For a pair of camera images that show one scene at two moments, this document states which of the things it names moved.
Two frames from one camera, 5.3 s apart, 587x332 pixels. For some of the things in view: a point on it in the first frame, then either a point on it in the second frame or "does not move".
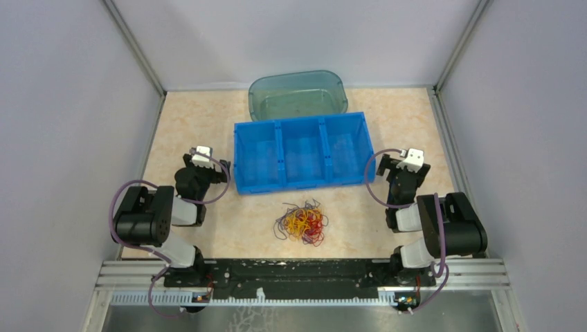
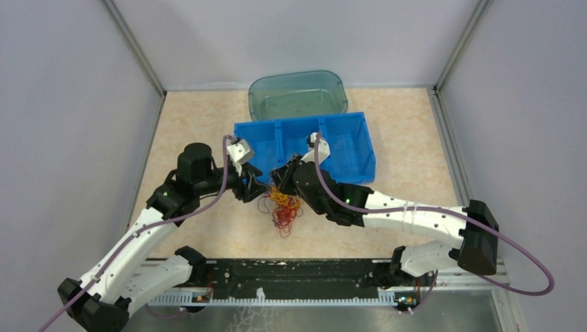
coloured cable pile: [304, 221] -> [286, 209]
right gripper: [390, 164] -> [283, 175]
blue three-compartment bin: [302, 153] does not move
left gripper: [218, 176] -> [248, 191]
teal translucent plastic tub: [296, 94] does not move
